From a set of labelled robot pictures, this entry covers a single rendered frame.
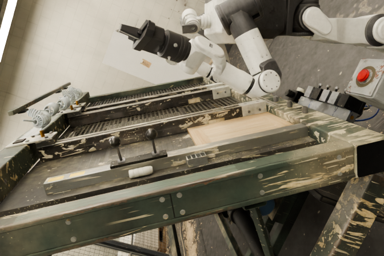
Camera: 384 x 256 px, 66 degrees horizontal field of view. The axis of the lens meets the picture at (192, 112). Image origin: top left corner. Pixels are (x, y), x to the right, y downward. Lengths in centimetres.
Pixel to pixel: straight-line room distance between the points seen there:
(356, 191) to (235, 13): 70
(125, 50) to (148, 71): 52
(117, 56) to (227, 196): 457
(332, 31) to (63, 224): 125
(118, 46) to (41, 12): 220
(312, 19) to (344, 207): 75
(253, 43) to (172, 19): 559
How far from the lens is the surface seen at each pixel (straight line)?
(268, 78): 102
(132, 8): 659
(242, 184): 86
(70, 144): 144
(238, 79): 100
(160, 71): 527
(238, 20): 106
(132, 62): 526
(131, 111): 198
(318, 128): 113
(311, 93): 151
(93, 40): 672
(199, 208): 86
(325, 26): 142
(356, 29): 156
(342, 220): 112
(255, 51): 105
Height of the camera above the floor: 157
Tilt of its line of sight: 14 degrees down
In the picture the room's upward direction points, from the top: 69 degrees counter-clockwise
